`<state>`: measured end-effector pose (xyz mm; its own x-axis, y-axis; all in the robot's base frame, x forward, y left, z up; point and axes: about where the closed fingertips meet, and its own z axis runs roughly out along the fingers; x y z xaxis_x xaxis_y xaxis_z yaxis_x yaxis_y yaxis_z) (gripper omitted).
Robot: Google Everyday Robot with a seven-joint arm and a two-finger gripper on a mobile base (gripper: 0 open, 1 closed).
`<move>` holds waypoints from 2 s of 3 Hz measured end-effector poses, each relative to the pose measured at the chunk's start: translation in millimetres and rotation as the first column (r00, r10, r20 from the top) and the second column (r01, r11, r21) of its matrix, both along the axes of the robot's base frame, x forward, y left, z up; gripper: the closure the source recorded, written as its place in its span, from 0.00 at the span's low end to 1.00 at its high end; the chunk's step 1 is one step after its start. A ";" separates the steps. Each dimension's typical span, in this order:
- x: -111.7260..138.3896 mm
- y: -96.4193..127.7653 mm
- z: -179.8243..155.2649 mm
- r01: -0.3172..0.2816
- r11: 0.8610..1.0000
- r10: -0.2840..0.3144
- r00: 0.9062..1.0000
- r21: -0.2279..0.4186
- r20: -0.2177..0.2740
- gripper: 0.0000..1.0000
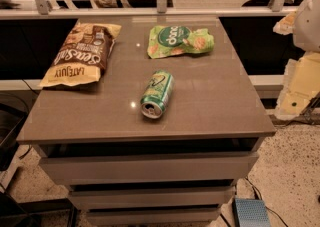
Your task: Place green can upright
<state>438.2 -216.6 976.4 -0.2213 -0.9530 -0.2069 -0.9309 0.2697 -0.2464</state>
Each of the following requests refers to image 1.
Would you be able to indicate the green snack bag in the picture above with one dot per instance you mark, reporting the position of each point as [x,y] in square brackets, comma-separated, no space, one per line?
[165,41]

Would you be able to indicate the green soda can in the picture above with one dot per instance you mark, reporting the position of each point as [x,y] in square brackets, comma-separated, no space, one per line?
[156,97]

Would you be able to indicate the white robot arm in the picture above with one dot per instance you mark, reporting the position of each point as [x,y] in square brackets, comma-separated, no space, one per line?
[306,31]

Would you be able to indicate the brown sea salt chip bag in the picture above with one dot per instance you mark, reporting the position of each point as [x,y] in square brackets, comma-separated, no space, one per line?
[82,59]

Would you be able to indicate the blue box on floor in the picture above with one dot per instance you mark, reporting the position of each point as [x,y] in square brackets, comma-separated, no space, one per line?
[250,213]

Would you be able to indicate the grey drawer cabinet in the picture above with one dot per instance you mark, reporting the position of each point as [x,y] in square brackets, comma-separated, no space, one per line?
[123,168]

